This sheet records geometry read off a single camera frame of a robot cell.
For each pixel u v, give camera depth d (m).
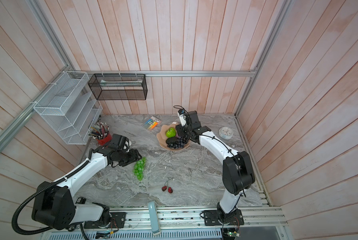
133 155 0.76
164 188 0.83
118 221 0.73
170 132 1.01
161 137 1.04
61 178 0.45
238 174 0.46
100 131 0.92
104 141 0.95
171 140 0.99
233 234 0.70
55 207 0.41
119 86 1.05
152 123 1.14
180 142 0.95
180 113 0.78
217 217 0.73
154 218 0.74
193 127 0.69
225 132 1.07
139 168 0.85
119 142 0.68
